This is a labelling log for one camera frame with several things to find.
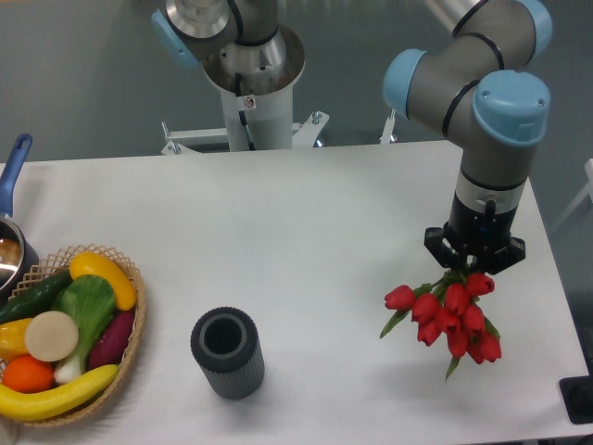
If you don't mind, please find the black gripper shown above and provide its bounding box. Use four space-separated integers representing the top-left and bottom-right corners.
423 194 526 274

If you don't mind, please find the red tulip bouquet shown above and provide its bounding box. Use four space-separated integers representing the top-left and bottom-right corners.
379 269 502 377

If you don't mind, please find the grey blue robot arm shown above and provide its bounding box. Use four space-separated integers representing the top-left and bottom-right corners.
151 1 552 274

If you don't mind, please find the black device at edge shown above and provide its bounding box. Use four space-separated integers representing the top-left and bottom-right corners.
559 375 592 425

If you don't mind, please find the dark grey ribbed vase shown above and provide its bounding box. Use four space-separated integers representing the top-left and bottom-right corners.
190 307 265 401

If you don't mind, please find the purple sweet potato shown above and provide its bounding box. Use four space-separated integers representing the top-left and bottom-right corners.
87 311 134 370

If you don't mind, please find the green bok choy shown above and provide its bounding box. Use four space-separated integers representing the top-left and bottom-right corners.
52 274 115 385

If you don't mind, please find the woven wicker basket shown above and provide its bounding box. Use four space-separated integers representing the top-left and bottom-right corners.
9 244 146 427

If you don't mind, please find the beige round disc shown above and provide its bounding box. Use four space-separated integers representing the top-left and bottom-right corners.
24 311 79 362

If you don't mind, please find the green cucumber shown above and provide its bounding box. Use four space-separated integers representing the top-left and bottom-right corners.
1 271 72 324

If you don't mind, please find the orange fruit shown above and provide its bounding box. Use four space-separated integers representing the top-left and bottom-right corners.
2 355 54 393

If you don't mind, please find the yellow bell pepper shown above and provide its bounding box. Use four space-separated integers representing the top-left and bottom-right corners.
0 318 32 362

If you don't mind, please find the yellow banana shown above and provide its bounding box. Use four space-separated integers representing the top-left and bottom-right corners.
1 364 119 422

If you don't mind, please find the white frame at right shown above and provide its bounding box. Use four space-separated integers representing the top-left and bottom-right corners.
550 159 592 235

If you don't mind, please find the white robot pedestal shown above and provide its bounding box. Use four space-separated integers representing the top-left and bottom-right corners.
158 24 329 155

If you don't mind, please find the black pedestal cable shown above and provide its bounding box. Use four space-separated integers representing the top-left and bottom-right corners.
233 72 258 151

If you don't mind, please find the blue handled saucepan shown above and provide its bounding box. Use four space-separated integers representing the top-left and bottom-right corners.
1 133 39 306

